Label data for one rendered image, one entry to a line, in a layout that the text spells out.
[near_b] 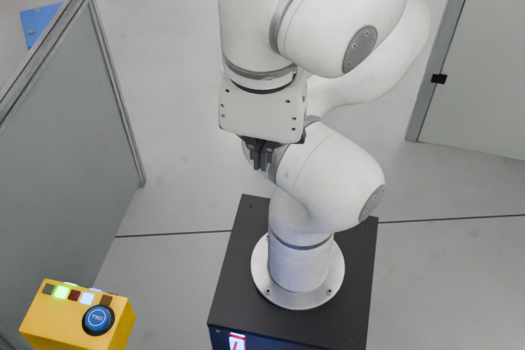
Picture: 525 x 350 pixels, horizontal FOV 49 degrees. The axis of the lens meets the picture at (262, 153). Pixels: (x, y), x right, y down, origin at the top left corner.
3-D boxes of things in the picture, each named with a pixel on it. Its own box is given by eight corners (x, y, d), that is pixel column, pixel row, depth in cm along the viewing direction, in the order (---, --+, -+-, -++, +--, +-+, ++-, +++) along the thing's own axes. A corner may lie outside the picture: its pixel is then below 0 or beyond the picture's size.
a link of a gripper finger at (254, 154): (265, 119, 71) (264, 152, 76) (239, 115, 71) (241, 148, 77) (258, 139, 69) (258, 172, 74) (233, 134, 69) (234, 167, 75)
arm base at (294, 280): (251, 225, 123) (249, 176, 108) (340, 225, 123) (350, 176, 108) (249, 311, 111) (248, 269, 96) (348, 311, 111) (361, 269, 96)
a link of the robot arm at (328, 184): (298, 180, 107) (305, 91, 88) (380, 238, 100) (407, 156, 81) (254, 222, 102) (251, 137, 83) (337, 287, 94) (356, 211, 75)
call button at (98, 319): (83, 329, 97) (80, 326, 95) (92, 307, 99) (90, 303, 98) (105, 335, 96) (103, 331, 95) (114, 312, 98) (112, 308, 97)
